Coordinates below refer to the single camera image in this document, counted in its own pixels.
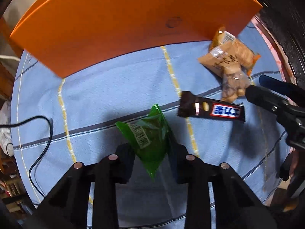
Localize white power cable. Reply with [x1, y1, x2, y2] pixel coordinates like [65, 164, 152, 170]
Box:
[0, 54, 21, 62]

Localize peanut kraft bag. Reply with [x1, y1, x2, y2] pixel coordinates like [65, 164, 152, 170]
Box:
[198, 41, 250, 103]

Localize black carved wooden furniture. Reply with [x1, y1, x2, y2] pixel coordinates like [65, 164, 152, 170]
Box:
[257, 0, 304, 88]

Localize brown cracker packet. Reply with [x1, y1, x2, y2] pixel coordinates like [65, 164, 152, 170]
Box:
[209, 26, 261, 76]

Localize white plastic bag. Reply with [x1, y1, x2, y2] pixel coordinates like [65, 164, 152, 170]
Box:
[0, 101, 14, 157]

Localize orange cardboard box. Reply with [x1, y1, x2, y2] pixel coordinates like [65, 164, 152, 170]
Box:
[10, 0, 262, 77]

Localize green candy packet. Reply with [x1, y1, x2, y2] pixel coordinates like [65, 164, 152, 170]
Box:
[115, 104, 170, 179]

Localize snickers chocolate bar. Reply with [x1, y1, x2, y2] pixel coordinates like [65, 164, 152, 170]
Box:
[177, 91, 246, 123]

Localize black cable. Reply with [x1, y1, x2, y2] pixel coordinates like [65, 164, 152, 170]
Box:
[0, 116, 54, 199]

